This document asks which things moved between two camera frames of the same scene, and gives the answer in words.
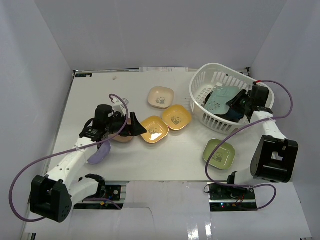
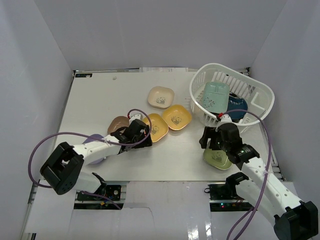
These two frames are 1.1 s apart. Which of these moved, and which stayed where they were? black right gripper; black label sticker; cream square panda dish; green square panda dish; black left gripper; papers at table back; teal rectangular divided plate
Moved: black right gripper; teal rectangular divided plate; black left gripper
Stayed: black label sticker; papers at table back; green square panda dish; cream square panda dish
